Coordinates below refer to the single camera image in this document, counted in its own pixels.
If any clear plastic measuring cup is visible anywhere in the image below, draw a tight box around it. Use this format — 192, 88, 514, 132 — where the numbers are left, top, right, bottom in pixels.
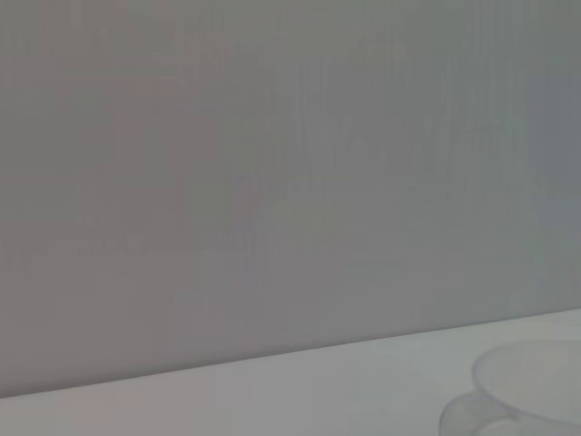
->
438, 338, 581, 436

